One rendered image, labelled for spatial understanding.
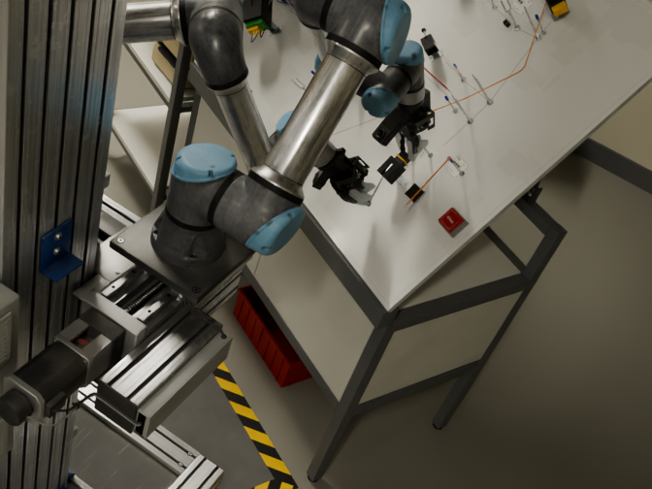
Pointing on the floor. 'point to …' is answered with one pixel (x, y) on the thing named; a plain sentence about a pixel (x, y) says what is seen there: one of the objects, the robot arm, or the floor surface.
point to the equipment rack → (156, 121)
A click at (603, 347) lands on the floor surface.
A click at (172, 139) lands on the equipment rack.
